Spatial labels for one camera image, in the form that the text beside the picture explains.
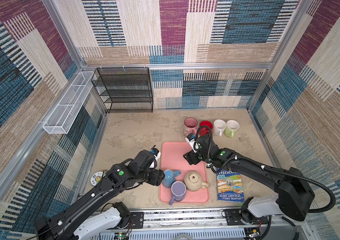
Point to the white ceramic mug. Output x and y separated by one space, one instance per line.
219 127

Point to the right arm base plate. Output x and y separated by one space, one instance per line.
235 217

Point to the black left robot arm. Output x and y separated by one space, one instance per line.
78 221

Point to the pink patterned glass mug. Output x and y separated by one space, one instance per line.
190 126

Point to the light green ceramic mug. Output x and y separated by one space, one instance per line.
231 128

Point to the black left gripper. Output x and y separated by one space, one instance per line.
157 176

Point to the aluminium front rail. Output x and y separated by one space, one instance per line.
206 224

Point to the red ceramic mug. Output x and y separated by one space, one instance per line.
206 127

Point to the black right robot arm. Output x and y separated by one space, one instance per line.
295 196

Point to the purple ceramic mug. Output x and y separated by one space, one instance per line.
178 190

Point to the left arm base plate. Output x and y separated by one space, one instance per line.
135 221

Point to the pink plastic tray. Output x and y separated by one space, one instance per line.
172 159

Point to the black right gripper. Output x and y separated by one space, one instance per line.
190 157

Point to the round tape roll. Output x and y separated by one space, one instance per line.
96 178

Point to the white wire mesh basket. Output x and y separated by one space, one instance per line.
64 114

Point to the blue ceramic mug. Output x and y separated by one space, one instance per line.
170 178

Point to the beige speckled ceramic mug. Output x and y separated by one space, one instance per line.
194 181

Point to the black wire shelf rack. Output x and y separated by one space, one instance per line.
124 90

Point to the blue treehouse paperback book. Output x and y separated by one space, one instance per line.
230 187

